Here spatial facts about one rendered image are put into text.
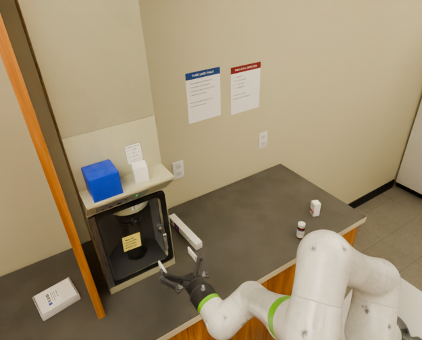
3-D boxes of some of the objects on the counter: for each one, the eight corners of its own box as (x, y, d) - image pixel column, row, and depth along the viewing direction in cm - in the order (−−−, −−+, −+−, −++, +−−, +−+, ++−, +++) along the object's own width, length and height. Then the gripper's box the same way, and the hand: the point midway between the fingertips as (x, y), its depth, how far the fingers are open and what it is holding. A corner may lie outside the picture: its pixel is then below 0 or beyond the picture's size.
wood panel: (71, 247, 170) (-56, -97, 95) (77, 245, 172) (-44, -96, 97) (98, 320, 135) (-72, -138, 60) (106, 316, 136) (-52, -136, 61)
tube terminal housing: (94, 259, 163) (47, 115, 122) (154, 233, 177) (130, 96, 136) (110, 295, 145) (61, 139, 103) (175, 263, 159) (154, 115, 117)
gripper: (227, 270, 124) (199, 237, 139) (168, 302, 113) (144, 262, 128) (228, 282, 128) (200, 249, 143) (171, 316, 117) (147, 275, 132)
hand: (175, 257), depth 135 cm, fingers open, 13 cm apart
